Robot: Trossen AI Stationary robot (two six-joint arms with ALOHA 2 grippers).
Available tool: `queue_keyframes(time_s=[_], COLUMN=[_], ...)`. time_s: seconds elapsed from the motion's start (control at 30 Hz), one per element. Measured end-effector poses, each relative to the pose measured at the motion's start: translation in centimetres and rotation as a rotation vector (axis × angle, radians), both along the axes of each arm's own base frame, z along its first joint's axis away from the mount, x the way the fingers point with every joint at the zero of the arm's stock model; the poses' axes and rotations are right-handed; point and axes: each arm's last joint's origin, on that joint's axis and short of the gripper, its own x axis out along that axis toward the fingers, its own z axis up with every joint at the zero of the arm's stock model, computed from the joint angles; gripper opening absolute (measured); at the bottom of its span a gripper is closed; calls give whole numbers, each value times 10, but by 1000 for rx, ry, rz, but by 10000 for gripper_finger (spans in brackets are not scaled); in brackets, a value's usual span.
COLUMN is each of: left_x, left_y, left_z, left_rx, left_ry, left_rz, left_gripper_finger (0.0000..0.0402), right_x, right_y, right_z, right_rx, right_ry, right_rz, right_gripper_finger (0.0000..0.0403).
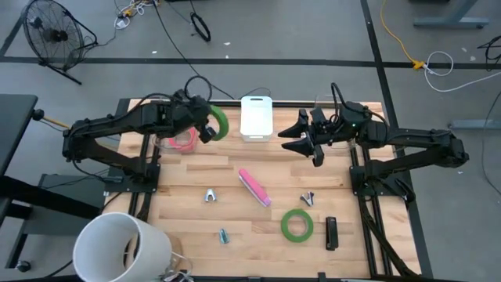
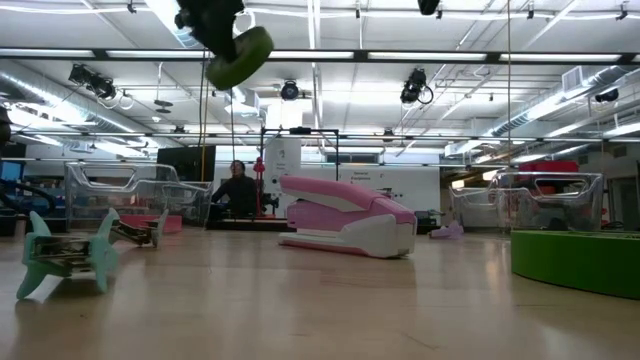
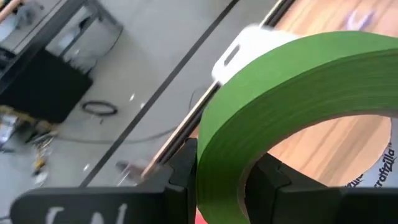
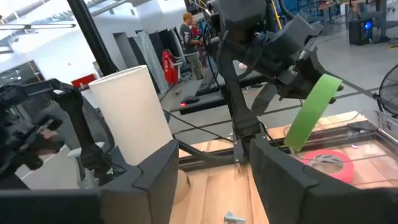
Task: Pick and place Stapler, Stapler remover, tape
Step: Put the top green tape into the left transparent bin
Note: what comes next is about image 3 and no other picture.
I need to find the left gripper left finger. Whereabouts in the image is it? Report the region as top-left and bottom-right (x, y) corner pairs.
(9, 138), (198, 224)

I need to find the metal frame rack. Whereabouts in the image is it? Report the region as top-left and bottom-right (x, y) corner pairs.
(0, 0), (124, 94)

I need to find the green tape roll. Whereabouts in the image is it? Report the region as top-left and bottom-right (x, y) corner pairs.
(195, 30), (398, 224)

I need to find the black equipment case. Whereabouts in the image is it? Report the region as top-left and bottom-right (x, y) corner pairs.
(0, 48), (94, 124)

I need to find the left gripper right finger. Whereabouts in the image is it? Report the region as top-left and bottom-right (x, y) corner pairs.
(244, 152), (398, 224)

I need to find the white plastic bin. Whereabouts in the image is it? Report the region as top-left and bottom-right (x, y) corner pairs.
(211, 24), (299, 86)

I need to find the black coiled cable ring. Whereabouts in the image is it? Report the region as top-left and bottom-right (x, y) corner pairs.
(81, 100), (119, 117)

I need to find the black floor cable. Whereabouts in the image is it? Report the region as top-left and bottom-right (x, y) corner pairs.
(55, 85), (215, 146)

